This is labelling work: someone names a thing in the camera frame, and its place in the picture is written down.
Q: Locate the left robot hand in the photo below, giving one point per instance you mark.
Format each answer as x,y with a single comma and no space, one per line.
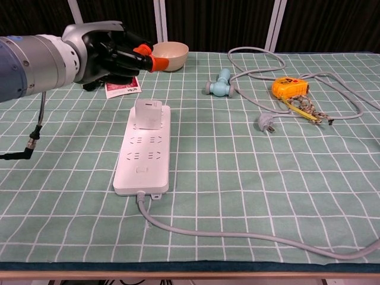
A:
101,53

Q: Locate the white charger cube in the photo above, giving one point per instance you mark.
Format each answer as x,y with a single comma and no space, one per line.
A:
148,117

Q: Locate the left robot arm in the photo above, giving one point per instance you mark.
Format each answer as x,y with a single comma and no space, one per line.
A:
29,65

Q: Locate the white power strip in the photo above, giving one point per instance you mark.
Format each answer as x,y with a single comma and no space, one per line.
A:
142,178

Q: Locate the black and white plush doll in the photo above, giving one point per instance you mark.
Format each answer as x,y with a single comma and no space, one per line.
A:
89,86

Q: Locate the red photo card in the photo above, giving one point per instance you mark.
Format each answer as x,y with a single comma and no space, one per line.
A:
121,89

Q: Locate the beige bowl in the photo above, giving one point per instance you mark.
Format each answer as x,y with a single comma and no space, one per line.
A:
175,59

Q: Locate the green checked tablecloth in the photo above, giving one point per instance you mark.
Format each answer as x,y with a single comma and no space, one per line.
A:
237,178

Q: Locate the yellow tape measure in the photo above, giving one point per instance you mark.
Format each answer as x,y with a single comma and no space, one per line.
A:
288,87

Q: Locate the white partition frame post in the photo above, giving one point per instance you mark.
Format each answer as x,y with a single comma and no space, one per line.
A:
160,20
276,20
75,12

